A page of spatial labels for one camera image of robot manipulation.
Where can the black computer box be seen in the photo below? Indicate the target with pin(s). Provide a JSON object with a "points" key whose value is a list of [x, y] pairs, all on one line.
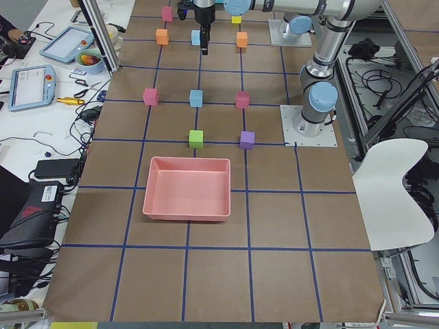
{"points": [[28, 214]]}

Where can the black power adapter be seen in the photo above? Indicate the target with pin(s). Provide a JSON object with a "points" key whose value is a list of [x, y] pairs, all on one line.
{"points": [[60, 168]]}

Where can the magenta foam block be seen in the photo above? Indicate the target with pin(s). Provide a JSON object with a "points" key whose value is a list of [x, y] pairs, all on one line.
{"points": [[167, 13]]}

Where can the aluminium frame post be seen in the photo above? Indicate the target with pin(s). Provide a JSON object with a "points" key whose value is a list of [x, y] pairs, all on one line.
{"points": [[97, 25]]}

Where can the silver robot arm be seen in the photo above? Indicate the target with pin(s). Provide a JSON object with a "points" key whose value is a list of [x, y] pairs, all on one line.
{"points": [[320, 96], [340, 13]]}

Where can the light purple foam block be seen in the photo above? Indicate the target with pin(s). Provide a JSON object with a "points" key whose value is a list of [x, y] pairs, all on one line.
{"points": [[247, 140]]}

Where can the yellow foam block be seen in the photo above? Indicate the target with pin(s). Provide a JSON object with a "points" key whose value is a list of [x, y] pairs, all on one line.
{"points": [[236, 19]]}

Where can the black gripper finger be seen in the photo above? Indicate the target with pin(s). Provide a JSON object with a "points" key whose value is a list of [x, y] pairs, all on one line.
{"points": [[204, 41]]}

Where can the dark pink foam block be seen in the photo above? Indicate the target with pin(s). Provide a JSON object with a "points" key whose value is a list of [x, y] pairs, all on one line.
{"points": [[242, 100]]}

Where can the light blue bowl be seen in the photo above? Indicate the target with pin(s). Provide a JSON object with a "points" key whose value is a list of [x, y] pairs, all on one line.
{"points": [[90, 61]]}

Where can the light blue foam block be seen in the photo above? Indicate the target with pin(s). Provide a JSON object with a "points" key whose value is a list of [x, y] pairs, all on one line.
{"points": [[196, 98], [195, 37]]}

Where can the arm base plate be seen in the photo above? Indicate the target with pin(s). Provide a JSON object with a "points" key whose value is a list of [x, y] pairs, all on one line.
{"points": [[297, 132], [281, 35]]}

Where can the pink plastic tray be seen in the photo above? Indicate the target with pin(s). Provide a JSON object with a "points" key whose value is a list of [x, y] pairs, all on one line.
{"points": [[188, 189]]}

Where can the orange foam block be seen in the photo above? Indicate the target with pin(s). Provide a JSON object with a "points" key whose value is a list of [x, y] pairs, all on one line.
{"points": [[162, 36], [242, 40]]}

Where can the blue teach pendant tablet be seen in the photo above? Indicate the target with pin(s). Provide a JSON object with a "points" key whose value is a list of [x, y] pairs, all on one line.
{"points": [[65, 47], [32, 87]]}

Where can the green foam block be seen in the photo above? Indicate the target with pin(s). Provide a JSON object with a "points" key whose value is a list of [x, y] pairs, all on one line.
{"points": [[196, 139]]}

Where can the white chair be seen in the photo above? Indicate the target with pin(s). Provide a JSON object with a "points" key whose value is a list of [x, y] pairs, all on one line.
{"points": [[391, 216]]}

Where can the black scissors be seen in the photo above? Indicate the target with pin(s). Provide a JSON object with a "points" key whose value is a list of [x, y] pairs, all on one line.
{"points": [[87, 87]]}

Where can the gold metal cylinder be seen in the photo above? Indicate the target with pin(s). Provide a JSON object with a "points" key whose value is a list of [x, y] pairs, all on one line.
{"points": [[72, 101]]}

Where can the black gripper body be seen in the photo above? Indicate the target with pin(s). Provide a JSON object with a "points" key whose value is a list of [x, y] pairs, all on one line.
{"points": [[204, 15]]}

